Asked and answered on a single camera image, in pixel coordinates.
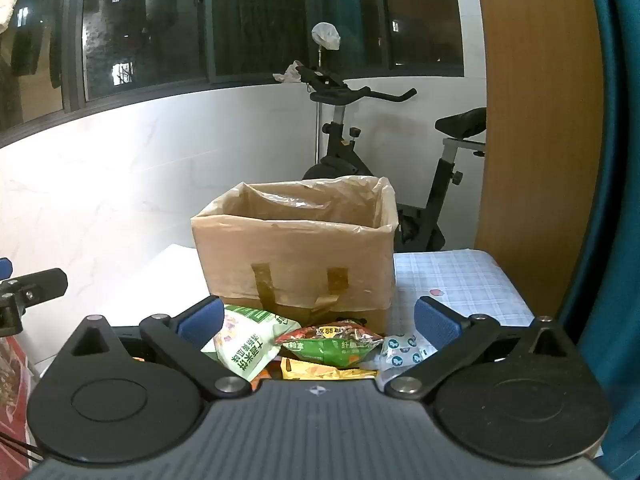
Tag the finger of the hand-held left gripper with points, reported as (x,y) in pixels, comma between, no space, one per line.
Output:
(40,285)
(4,267)

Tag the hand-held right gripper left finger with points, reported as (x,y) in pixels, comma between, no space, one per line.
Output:
(202,317)

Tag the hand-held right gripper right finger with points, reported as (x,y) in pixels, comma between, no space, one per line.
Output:
(435,325)

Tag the pale green snack packet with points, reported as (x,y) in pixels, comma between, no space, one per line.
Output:
(245,340)

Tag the cardboard box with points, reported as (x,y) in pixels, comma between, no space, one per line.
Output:
(372,317)

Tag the green and red snack packet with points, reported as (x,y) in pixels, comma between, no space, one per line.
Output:
(325,347)

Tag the white blue-dotted snack packet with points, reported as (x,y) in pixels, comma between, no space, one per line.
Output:
(400,352)

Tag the blue checked cloth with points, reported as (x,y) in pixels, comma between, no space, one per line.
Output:
(475,285)

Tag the red printed sheet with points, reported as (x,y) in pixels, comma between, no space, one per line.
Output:
(12,385)

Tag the yellow snack packet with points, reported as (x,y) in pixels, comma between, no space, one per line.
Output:
(310,371)

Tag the black exercise bike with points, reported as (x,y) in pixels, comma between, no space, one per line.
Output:
(345,155)

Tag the teal curtain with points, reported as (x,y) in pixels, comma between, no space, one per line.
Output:
(620,210)

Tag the thin metal pole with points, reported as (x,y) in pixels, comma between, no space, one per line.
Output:
(318,125)

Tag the wooden door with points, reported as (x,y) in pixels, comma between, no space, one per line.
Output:
(540,110)

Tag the crumpled white cloth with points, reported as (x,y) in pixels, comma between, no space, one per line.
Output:
(287,74)

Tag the dark framed window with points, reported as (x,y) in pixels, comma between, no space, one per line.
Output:
(250,20)

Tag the white plastic bag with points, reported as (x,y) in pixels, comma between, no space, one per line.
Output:
(325,35)

